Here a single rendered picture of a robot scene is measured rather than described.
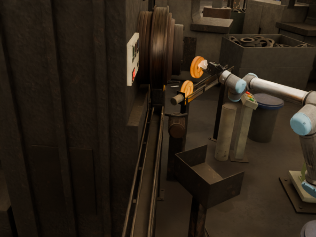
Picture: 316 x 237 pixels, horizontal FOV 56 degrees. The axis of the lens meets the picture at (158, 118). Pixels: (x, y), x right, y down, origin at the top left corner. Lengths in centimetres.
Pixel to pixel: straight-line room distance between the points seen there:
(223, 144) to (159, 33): 142
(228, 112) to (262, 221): 88
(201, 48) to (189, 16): 46
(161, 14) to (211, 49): 285
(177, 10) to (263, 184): 273
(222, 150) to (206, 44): 207
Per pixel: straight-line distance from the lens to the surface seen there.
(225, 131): 261
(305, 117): 176
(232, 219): 222
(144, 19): 160
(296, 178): 258
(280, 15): 553
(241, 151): 280
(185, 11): 439
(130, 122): 140
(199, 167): 158
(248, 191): 249
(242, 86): 205
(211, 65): 210
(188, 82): 224
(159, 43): 151
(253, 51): 385
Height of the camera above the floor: 151
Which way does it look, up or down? 26 degrees down
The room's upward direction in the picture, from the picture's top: 3 degrees clockwise
